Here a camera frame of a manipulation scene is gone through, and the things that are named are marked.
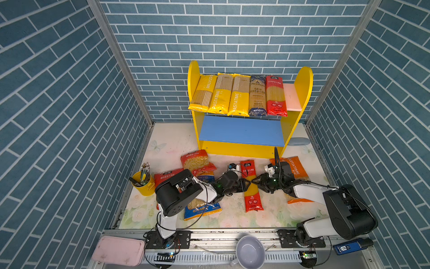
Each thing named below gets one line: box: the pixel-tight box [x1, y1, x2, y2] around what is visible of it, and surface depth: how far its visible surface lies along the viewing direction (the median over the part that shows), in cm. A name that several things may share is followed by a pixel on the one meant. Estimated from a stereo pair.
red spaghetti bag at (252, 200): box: [240, 159, 265, 213], surface depth 87 cm
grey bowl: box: [235, 234, 266, 269], surface depth 70 cm
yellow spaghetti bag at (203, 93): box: [188, 74, 218, 111], surface depth 76 cm
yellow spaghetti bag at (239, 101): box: [227, 73, 251, 118], surface depth 75 cm
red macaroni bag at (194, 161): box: [180, 149, 210, 173], surface depth 96 cm
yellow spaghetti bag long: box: [207, 72, 235, 116], surface depth 75 cm
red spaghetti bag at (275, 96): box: [265, 75, 288, 118], surface depth 74 cm
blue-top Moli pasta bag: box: [248, 75, 268, 117], surface depth 74 cm
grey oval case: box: [288, 137, 311, 146], surface depth 110 cm
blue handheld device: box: [332, 237, 374, 256], surface depth 71 cm
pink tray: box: [91, 235, 146, 267], surface depth 70 cm
